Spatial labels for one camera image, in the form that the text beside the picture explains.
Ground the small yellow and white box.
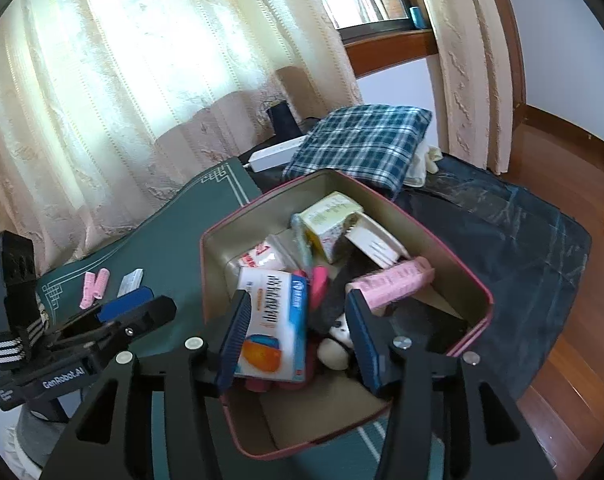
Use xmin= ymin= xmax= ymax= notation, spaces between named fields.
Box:
xmin=299 ymin=191 xmax=364 ymax=264

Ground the black comb attachment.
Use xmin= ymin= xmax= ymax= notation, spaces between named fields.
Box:
xmin=309 ymin=255 xmax=379 ymax=335

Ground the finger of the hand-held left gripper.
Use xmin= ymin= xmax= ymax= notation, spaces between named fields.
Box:
xmin=97 ymin=287 xmax=154 ymax=324
xmin=47 ymin=296 xmax=178 ymax=357

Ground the white round lid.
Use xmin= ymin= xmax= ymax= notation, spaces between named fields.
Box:
xmin=349 ymin=212 xmax=411 ymax=267

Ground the white power strip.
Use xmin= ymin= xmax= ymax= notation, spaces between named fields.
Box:
xmin=248 ymin=135 xmax=309 ymax=171

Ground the panda toy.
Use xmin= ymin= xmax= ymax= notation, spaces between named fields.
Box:
xmin=316 ymin=312 xmax=357 ymax=372

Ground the green desk mat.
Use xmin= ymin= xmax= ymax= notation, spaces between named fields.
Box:
xmin=34 ymin=157 xmax=448 ymax=480

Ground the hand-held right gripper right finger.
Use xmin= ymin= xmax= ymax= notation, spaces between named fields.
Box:
xmin=344 ymin=290 xmax=558 ymax=480

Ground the white packet with red print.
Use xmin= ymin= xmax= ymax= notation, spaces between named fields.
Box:
xmin=227 ymin=237 xmax=295 ymax=282

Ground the blue plaid cloth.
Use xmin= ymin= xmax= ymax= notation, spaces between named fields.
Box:
xmin=282 ymin=105 xmax=433 ymax=202

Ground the cream cloth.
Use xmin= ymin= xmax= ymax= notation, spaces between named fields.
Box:
xmin=406 ymin=145 xmax=441 ymax=189

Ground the wooden window frame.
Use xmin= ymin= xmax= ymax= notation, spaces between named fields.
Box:
xmin=302 ymin=0 xmax=529 ymax=176

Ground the blue and white medicine box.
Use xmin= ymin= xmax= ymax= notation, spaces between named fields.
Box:
xmin=234 ymin=266 xmax=310 ymax=383

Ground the red tin box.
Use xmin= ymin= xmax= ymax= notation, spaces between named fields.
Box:
xmin=200 ymin=169 xmax=494 ymax=461

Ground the cream patterned curtain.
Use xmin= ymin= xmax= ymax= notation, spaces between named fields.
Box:
xmin=407 ymin=0 xmax=527 ymax=176
xmin=0 ymin=0 xmax=363 ymax=281

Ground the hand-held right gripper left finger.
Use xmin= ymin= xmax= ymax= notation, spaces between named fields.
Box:
xmin=42 ymin=289 xmax=253 ymax=480

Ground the pink foam bendy curler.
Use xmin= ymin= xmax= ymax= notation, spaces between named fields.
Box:
xmin=244 ymin=266 xmax=329 ymax=395

